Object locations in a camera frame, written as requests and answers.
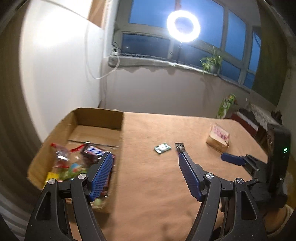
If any packaged sliced bread loaf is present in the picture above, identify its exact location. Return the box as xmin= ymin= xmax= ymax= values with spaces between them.
xmin=206 ymin=124 xmax=230 ymax=153

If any small dark candy wrapper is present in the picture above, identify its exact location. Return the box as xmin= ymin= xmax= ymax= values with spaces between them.
xmin=175 ymin=143 xmax=186 ymax=154

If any dark chocolate bar wrapper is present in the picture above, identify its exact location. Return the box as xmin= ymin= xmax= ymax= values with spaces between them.
xmin=82 ymin=144 xmax=115 ymax=202

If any green mint candy packet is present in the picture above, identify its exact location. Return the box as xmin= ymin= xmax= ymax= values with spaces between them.
xmin=154 ymin=143 xmax=171 ymax=154

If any gold foil candy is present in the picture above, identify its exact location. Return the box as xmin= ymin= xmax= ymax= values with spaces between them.
xmin=45 ymin=172 xmax=59 ymax=185

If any white lace cloth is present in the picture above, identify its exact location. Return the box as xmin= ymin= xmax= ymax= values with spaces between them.
xmin=246 ymin=102 xmax=280 ymax=131

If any green gift bag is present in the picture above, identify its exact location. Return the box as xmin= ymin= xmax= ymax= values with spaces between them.
xmin=216 ymin=94 xmax=236 ymax=119

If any tan table blanket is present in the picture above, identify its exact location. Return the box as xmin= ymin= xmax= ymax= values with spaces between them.
xmin=67 ymin=111 xmax=269 ymax=241

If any brown cardboard box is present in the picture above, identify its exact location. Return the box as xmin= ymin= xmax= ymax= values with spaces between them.
xmin=27 ymin=108 xmax=124 ymax=213

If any potted green plant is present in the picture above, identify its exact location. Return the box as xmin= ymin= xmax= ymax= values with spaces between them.
xmin=199 ymin=46 xmax=222 ymax=75

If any ring light on tripod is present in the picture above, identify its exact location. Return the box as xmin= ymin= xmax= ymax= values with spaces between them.
xmin=166 ymin=10 xmax=201 ymax=63

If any white hanging cable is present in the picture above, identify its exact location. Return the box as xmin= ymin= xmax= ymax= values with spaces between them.
xmin=84 ymin=29 xmax=121 ymax=80

